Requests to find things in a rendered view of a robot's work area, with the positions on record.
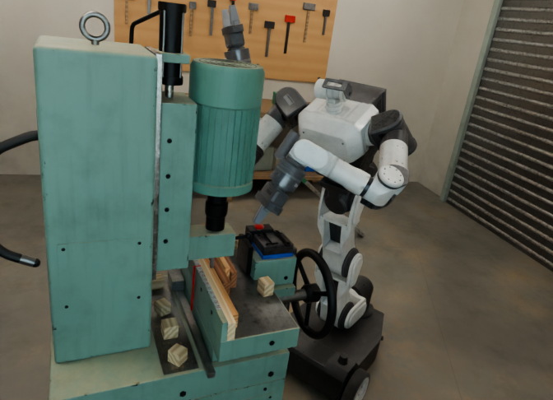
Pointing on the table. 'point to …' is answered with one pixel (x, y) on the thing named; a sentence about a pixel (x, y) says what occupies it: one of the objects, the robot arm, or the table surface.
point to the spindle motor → (225, 124)
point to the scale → (207, 286)
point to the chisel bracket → (211, 242)
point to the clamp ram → (244, 254)
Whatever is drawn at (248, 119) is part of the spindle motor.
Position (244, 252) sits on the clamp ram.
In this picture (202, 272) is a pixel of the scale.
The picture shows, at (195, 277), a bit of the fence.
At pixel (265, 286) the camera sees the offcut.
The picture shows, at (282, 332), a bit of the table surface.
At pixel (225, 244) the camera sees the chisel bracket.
